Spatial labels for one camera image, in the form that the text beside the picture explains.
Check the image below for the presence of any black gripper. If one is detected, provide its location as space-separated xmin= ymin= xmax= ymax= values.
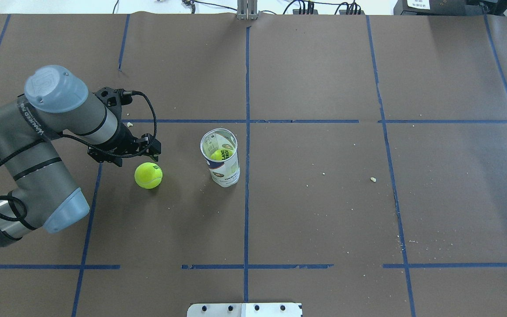
xmin=87 ymin=125 xmax=162 ymax=167

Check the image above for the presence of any yellow tennis ball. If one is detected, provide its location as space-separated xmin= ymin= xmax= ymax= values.
xmin=134 ymin=162 xmax=163 ymax=189

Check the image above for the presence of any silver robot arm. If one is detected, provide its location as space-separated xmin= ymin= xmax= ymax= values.
xmin=0 ymin=65 xmax=162 ymax=247

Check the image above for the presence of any tennis ball inside can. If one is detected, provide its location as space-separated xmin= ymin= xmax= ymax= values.
xmin=210 ymin=150 xmax=225 ymax=161

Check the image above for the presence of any clear tennis ball can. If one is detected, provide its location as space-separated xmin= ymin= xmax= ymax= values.
xmin=199 ymin=128 xmax=241 ymax=188

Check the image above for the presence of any black computer box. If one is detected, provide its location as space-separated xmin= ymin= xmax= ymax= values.
xmin=393 ymin=0 xmax=507 ymax=16

